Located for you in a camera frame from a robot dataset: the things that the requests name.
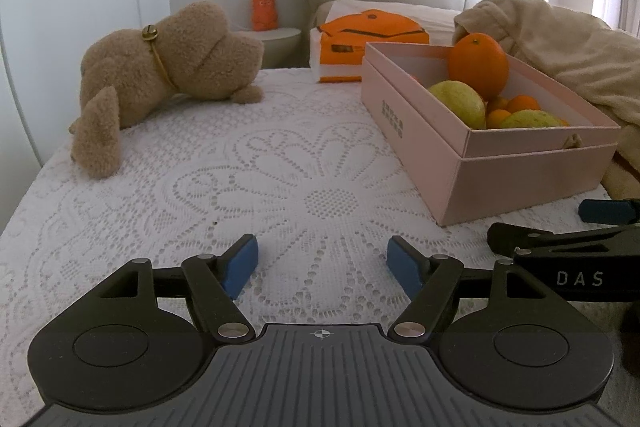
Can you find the cream pillow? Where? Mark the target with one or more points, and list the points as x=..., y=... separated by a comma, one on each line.
x=345, y=9

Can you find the orange figurine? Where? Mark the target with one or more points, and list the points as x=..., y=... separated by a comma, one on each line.
x=264, y=13

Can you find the pink cardboard box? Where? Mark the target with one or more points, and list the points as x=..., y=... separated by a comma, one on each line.
x=500, y=182

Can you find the small yellow-green lemon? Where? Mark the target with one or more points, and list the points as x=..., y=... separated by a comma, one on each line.
x=530, y=120

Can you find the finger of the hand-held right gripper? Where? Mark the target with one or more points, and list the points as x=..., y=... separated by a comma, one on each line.
x=510, y=238
x=602, y=211

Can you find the round grey nightstand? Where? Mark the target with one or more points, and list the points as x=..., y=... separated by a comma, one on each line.
x=280, y=47

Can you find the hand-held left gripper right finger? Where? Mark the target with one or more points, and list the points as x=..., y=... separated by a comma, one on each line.
x=402, y=264

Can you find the large orange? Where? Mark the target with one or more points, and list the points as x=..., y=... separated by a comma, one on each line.
x=477, y=64

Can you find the white lace bedspread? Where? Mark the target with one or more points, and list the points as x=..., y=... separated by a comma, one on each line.
x=300, y=157

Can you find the orange and white paper box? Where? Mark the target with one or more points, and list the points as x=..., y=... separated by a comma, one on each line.
x=335, y=57

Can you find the brown plush dog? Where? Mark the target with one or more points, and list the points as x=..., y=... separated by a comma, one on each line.
x=200, y=42

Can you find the large yellow-green lemon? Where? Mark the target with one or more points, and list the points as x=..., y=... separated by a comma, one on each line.
x=460, y=102

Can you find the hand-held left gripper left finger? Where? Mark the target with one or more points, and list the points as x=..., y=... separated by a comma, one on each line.
x=242, y=264

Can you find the beige fleece blanket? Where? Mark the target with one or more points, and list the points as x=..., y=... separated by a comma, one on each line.
x=560, y=37

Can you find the orange mandarin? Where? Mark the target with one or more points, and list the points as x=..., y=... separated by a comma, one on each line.
x=523, y=103
x=497, y=119

